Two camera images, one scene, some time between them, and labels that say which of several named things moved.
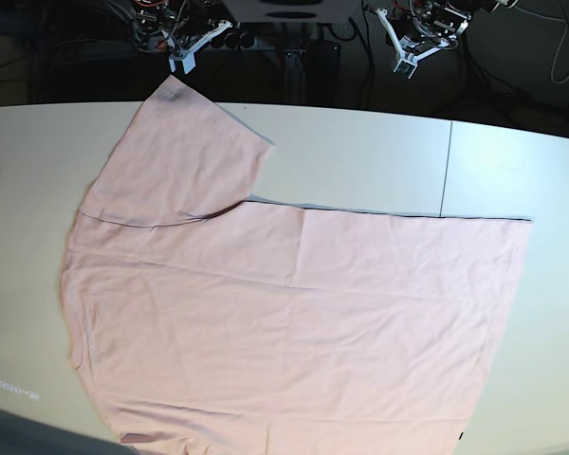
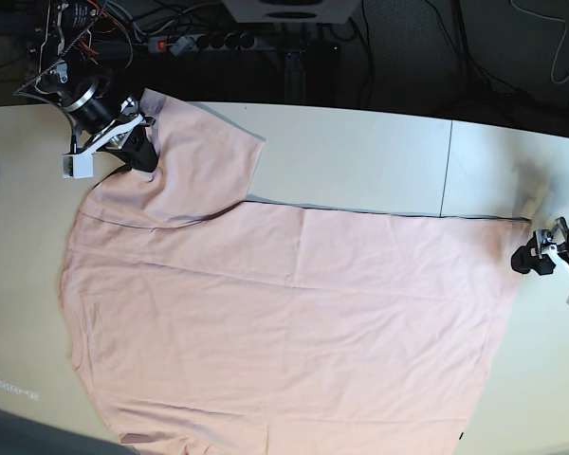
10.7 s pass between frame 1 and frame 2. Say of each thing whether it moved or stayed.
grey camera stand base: stayed
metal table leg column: stayed
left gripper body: moved
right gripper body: moved
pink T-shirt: stayed
